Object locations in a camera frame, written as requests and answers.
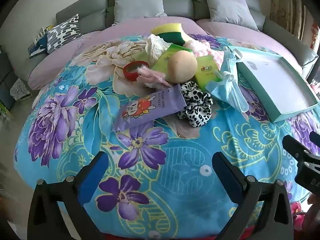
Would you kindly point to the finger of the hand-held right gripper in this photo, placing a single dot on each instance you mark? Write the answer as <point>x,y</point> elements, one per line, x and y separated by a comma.
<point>297,150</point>
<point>315,142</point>

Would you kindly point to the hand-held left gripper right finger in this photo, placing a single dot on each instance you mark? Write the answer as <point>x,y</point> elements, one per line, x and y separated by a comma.
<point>230,177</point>

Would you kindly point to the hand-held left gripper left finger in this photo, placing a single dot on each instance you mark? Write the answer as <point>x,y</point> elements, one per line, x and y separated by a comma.
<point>92,180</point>

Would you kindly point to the teal and white shallow box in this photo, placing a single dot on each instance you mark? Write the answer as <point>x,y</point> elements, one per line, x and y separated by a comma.
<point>272,80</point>

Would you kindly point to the leopard print scrunchie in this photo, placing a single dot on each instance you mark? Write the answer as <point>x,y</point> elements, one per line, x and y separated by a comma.
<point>196,107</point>

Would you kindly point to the green tissue pack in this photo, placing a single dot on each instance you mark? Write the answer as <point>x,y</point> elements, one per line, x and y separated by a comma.
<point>207,71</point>
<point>162,62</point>

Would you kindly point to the red tape roll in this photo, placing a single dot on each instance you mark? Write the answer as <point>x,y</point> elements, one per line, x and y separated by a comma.
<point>130,73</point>

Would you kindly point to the pink fluffy plush piece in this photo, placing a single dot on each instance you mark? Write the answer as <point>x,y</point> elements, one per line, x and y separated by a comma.
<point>155,78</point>

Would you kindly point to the beige round soft ball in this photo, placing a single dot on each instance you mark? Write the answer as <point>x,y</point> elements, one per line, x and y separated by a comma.
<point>182,66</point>

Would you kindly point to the pink and white striped cloth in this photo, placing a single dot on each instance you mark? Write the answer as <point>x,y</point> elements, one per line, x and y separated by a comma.
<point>207,48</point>

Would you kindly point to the yellow and green sponge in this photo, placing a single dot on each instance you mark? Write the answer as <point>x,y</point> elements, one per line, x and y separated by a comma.
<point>167,28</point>

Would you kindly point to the person's right hand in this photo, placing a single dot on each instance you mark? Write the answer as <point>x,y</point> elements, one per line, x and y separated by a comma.
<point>313,200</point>

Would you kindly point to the blue floral blanket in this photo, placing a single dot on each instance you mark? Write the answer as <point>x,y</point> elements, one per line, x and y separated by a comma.
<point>162,175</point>

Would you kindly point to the blue face mask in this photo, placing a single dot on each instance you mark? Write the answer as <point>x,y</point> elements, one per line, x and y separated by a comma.
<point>225,92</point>
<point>231,60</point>

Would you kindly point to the purple wet wipes pack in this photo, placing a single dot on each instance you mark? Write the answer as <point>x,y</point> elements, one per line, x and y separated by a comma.
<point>150,107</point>

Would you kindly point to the red paper window decoration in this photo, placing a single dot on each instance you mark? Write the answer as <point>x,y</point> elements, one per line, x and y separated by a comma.
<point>316,35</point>

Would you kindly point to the clear plastic bag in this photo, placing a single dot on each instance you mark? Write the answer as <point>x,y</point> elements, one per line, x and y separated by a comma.
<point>18,90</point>

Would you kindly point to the dark grey cabinet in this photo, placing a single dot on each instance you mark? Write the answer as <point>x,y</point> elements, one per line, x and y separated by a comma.
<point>5,80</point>

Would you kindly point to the beige patterned curtain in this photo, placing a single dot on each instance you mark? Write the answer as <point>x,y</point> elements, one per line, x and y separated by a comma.
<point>290,10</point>

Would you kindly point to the dark blue patterned pillow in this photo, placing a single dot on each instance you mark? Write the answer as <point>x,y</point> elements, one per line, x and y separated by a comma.
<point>37,47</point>

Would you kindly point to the cream fluffy cloth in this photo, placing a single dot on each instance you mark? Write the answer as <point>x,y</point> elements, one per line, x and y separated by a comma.
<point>157,46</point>

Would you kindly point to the black and white patterned pillow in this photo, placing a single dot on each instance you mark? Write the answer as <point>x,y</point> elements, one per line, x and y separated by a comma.
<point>62,33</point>

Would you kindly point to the stack of books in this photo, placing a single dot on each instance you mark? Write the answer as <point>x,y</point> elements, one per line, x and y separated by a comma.
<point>41,31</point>

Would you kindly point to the grey pillow with lilac edge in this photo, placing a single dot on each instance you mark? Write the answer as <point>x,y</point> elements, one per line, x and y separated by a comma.
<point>230,7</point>

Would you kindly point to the grey throw pillow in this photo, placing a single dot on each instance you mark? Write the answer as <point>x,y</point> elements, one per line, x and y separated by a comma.
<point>138,3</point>

